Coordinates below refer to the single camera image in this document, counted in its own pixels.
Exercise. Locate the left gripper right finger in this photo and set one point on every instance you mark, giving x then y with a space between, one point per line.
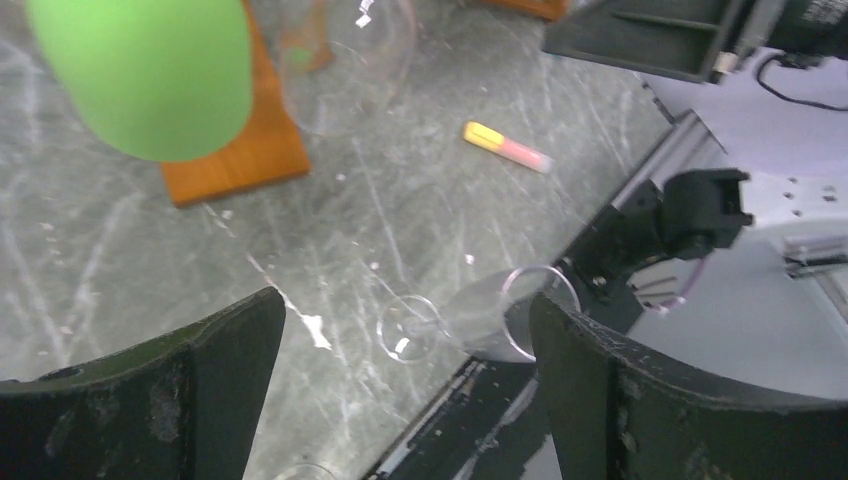
621 410

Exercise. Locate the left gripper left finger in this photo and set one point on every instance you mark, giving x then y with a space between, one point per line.
183 405

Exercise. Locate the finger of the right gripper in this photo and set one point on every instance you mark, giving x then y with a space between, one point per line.
681 40

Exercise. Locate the green plastic wine glass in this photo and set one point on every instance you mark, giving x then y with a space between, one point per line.
163 81

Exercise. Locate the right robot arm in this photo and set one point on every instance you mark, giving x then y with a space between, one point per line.
698 211

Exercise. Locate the wooden shelf rack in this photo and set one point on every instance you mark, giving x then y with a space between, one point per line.
548 10

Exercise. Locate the gold wine glass rack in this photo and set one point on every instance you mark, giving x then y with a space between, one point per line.
268 149

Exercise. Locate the yellow pink highlighter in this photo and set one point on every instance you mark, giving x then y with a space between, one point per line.
488 139

